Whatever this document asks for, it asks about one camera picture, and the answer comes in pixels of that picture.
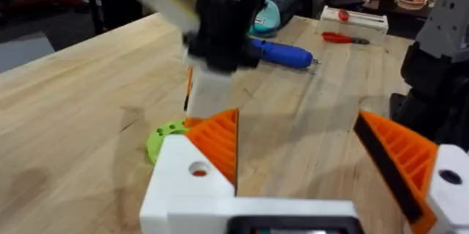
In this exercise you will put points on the white orange finger of the right gripper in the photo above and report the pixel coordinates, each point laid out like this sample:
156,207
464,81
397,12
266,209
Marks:
210,92

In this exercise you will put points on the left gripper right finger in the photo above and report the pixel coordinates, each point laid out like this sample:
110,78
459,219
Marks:
406,153

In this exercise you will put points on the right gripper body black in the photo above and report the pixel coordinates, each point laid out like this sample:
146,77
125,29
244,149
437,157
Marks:
227,17

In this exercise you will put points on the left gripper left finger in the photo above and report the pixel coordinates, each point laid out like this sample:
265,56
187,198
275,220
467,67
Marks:
183,175

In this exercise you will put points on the blue electric screwdriver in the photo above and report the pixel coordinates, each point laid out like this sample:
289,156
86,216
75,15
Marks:
282,54

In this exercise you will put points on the teal rounded object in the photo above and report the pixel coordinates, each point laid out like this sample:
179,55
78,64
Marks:
266,19

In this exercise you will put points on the green disc with holes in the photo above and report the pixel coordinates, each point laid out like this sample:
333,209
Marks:
161,138

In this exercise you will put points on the red tool on white box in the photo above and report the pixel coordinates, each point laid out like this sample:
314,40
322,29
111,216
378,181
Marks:
343,14

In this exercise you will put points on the white box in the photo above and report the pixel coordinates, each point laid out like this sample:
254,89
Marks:
361,23

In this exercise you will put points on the black stand leg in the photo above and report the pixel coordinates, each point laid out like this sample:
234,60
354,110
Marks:
93,3

